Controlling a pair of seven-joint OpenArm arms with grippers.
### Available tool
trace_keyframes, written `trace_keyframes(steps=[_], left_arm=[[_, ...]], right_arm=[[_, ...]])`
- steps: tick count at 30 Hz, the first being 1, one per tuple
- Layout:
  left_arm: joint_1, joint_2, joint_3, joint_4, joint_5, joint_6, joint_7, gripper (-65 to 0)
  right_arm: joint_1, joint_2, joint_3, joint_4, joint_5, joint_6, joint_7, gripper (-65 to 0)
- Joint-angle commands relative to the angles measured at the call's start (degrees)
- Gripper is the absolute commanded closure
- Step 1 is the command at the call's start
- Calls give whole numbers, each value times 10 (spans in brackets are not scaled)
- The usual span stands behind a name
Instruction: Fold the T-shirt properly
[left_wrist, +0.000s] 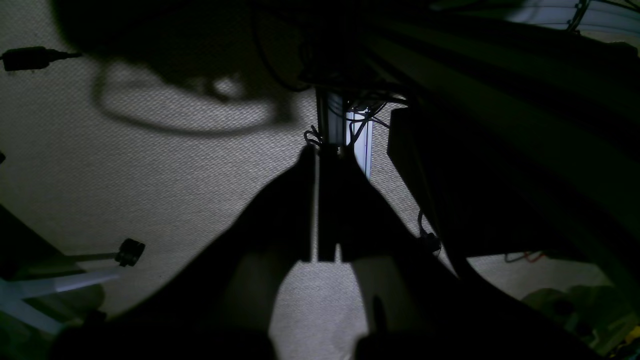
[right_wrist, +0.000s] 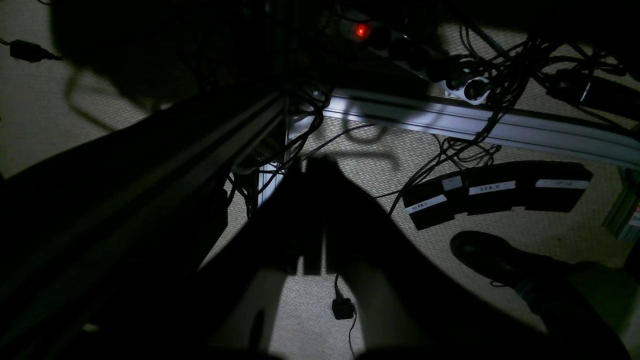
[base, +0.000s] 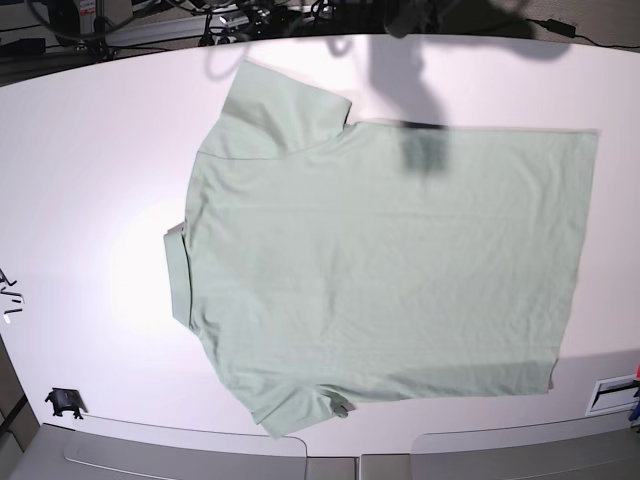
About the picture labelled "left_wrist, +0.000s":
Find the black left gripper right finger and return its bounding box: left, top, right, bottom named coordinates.
left=318, top=145, right=499, bottom=360

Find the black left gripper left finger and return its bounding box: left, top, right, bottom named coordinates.
left=119, top=145, right=317, bottom=360

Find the black caster wheel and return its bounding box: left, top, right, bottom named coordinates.
left=114, top=238, right=146, bottom=267

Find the aluminium frame post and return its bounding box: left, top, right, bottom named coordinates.
left=315, top=88, right=374, bottom=179

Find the black cable connector plug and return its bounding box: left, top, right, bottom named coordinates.
left=1, top=47, right=82, bottom=72

